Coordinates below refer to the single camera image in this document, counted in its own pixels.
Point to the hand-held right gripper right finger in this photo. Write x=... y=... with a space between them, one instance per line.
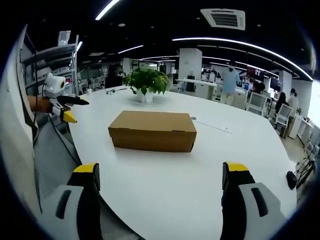
x=247 y=200

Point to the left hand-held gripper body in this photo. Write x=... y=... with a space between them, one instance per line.
x=53 y=86

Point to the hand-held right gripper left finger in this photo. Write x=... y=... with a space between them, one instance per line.
x=75 y=200

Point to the brown cardboard shoe box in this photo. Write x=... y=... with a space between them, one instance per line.
x=152 y=132

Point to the person's left hand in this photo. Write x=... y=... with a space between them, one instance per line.
x=42 y=105

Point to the white paper cup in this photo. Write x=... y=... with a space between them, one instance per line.
x=89 y=91

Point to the metal storage shelf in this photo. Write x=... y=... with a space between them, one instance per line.
x=50 y=67

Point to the grey mesh chair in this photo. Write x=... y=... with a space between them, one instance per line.
x=57 y=160

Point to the black object on table edge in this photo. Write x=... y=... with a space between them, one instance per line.
x=291 y=180

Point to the person's beige clothing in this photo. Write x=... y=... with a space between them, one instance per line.
x=17 y=140

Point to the white plant pot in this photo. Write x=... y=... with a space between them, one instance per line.
x=145 y=96

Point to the green potted plant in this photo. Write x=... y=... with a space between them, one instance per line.
x=147 y=81

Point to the white office chair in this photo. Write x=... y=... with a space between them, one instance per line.
x=282 y=116
x=257 y=102

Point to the white square pillar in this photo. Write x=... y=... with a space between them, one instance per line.
x=190 y=63

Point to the white office desk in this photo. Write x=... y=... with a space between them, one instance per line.
x=197 y=86

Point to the ceiling air conditioner vent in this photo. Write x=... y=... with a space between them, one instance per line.
x=223 y=18

